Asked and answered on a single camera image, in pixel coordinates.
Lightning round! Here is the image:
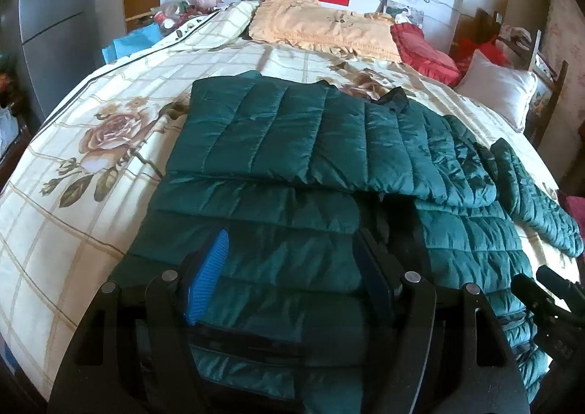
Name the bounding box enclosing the wooden chair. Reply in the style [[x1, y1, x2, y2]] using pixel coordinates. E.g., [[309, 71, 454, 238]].
[[475, 7, 570, 147]]

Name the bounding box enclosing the floral checked bedsheet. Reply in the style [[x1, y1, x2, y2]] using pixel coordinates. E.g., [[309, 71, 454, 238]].
[[0, 0, 567, 401]]

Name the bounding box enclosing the leaning photo print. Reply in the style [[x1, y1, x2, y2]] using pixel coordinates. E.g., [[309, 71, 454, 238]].
[[381, 0, 423, 26]]

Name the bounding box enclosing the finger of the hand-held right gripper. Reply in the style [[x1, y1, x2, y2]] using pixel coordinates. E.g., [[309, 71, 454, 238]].
[[536, 265, 585, 309], [511, 274, 577, 366]]

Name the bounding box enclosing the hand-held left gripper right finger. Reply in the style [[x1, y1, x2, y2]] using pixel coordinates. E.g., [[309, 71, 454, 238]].
[[354, 226, 531, 414]]

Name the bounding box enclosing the blue box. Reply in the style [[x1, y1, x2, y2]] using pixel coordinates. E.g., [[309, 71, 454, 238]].
[[101, 25, 162, 64]]

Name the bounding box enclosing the beige frilled pillow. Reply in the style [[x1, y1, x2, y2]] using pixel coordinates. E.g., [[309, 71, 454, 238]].
[[247, 0, 403, 64]]

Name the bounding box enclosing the green quilted puffer jacket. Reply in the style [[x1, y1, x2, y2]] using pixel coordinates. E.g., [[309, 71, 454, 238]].
[[107, 70, 585, 414]]

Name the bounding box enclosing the white plastic bag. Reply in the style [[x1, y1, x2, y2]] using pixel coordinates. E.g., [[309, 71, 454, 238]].
[[0, 105, 19, 156]]

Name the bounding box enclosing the white square pillow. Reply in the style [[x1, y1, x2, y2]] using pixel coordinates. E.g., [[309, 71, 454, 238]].
[[454, 49, 539, 133]]

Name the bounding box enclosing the red heart-shaped pillow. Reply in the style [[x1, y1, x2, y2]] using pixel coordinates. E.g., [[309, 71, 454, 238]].
[[390, 23, 462, 88]]

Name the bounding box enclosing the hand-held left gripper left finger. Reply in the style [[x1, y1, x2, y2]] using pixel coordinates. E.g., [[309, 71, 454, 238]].
[[48, 229, 230, 414]]

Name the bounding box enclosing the red cloth on chair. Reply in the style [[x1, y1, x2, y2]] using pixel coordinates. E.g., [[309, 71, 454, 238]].
[[457, 37, 510, 76]]

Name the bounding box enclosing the dark red cloth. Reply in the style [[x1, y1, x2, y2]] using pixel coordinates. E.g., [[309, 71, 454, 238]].
[[564, 195, 585, 232]]

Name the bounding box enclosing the grey refrigerator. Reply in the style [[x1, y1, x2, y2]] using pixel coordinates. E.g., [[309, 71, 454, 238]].
[[0, 0, 108, 122]]

